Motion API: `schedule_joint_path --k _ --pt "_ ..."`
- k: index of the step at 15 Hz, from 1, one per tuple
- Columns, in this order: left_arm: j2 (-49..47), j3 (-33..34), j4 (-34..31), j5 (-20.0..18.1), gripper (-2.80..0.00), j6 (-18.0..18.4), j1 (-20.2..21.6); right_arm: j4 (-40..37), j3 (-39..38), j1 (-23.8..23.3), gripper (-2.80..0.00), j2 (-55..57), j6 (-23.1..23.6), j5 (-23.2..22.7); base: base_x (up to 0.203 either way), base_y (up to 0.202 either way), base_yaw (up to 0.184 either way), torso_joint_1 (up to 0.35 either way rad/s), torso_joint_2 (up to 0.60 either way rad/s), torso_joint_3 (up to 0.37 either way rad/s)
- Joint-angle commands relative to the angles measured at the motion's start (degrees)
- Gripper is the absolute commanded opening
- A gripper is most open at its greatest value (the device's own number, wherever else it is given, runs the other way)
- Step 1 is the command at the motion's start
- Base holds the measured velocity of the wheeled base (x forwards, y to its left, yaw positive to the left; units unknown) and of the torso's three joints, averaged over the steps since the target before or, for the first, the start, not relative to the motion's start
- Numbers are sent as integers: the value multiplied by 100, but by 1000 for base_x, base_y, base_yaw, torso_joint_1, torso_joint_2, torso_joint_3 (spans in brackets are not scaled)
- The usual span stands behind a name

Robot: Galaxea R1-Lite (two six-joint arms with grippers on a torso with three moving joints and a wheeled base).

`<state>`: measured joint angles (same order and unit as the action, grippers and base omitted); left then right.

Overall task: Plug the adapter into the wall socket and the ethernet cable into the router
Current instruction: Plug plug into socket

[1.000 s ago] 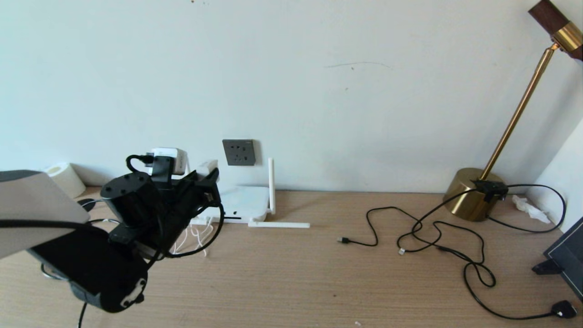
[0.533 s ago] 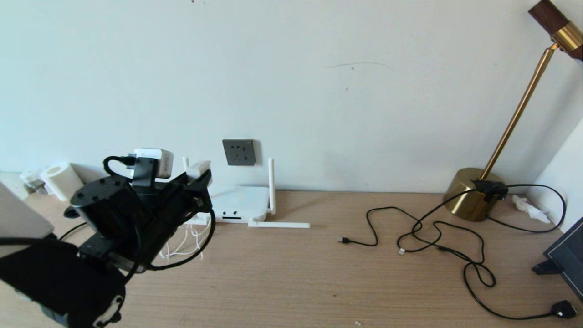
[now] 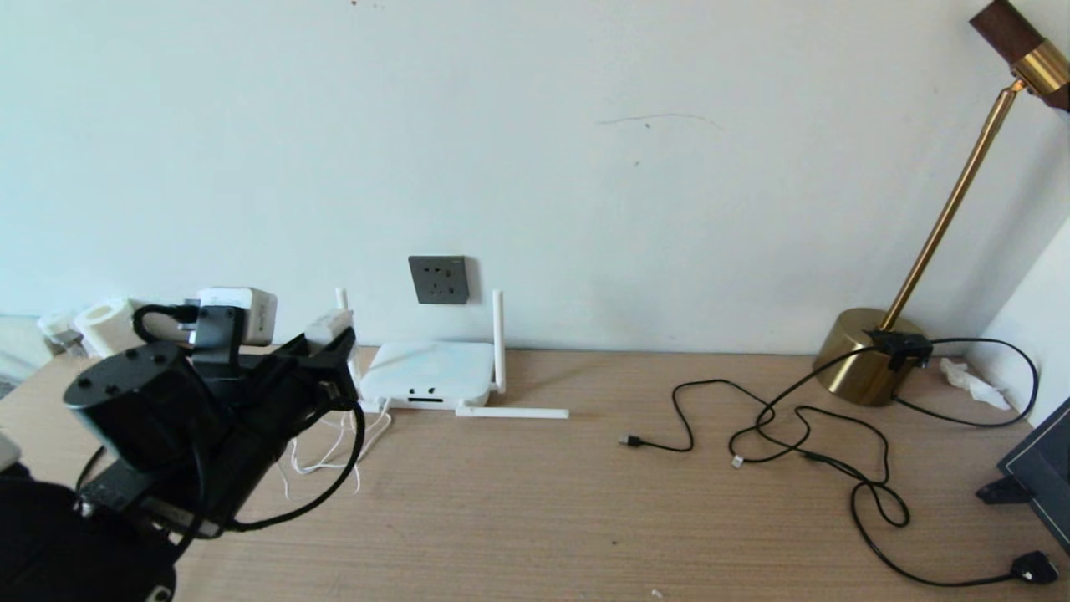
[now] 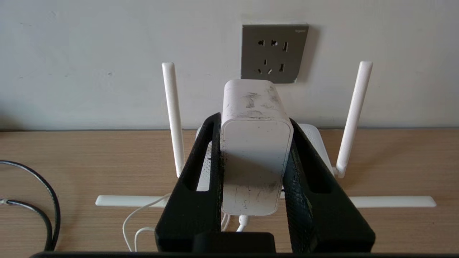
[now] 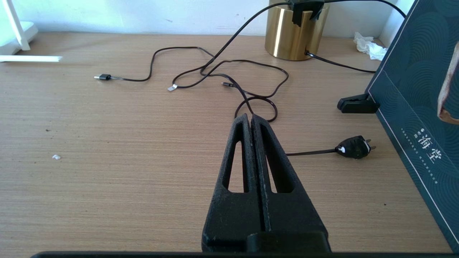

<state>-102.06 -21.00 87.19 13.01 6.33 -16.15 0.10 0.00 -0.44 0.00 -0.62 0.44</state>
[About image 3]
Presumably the white power adapter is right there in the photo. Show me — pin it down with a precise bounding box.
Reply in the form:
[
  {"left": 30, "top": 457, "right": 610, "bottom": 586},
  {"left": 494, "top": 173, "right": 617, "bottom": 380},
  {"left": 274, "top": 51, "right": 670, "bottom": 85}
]
[{"left": 303, "top": 308, "right": 355, "bottom": 346}]

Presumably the thin white adapter cable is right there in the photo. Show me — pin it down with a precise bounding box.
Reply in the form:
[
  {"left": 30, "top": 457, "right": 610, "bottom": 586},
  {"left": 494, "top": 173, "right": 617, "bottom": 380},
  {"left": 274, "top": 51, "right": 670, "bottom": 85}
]
[{"left": 276, "top": 400, "right": 394, "bottom": 503}]

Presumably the white router with four antennas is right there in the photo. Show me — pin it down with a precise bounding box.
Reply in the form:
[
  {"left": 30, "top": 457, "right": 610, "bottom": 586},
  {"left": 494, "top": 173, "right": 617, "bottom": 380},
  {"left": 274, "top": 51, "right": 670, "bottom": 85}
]
[{"left": 334, "top": 288, "right": 571, "bottom": 420}]

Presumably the white toilet paper roll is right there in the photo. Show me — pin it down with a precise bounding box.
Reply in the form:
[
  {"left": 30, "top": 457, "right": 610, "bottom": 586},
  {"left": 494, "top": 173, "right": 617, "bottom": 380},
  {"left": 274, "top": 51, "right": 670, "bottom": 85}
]
[{"left": 74, "top": 298, "right": 139, "bottom": 359}]

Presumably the small clear jar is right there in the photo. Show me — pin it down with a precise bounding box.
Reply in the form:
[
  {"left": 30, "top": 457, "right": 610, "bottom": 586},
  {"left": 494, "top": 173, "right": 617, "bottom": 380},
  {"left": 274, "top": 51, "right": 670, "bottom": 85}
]
[{"left": 40, "top": 311, "right": 84, "bottom": 359}]

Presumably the brass desk lamp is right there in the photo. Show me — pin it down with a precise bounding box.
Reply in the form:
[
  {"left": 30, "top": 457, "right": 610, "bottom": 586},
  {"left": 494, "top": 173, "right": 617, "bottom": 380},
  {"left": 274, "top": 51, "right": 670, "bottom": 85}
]
[{"left": 815, "top": 0, "right": 1070, "bottom": 408}]

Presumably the crumpled white tissue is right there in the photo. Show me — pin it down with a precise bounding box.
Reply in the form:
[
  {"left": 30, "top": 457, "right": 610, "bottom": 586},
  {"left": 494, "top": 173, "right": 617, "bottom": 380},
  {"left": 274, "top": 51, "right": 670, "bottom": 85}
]
[{"left": 940, "top": 358, "right": 1011, "bottom": 411}]

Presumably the black clip stand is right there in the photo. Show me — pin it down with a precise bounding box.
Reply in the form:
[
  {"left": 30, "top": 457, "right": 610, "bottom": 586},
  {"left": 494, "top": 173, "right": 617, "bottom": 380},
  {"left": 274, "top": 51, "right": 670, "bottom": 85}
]
[{"left": 976, "top": 477, "right": 1033, "bottom": 505}]

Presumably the dark teal patterned board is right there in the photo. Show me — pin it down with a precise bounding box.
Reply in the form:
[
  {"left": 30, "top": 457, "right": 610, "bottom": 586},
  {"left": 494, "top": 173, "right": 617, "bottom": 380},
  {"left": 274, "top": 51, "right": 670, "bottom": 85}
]
[{"left": 999, "top": 400, "right": 1070, "bottom": 553}]

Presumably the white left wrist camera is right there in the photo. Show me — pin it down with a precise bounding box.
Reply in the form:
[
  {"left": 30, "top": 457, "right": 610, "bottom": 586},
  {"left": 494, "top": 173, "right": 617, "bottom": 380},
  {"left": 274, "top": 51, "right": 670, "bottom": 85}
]
[{"left": 194, "top": 287, "right": 278, "bottom": 360}]

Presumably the black plastic object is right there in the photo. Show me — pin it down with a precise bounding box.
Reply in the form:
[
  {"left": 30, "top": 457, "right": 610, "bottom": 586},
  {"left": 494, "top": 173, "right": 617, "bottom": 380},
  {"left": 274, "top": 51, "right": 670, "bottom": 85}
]
[{"left": 132, "top": 304, "right": 201, "bottom": 345}]

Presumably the grey wall socket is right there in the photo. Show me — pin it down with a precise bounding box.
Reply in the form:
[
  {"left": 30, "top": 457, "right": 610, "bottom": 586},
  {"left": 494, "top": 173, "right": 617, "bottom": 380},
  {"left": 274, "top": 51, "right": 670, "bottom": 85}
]
[{"left": 408, "top": 256, "right": 470, "bottom": 305}]

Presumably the thin black USB cable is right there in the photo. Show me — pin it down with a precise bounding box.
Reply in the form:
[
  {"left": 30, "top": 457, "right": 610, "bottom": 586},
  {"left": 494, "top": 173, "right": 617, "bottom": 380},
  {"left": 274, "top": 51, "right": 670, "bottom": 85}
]
[{"left": 620, "top": 380, "right": 889, "bottom": 487}]

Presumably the black lamp power cable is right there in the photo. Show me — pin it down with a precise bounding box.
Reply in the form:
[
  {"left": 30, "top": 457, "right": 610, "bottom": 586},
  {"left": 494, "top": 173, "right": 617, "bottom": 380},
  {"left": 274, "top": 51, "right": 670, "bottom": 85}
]
[{"left": 727, "top": 338, "right": 1059, "bottom": 586}]

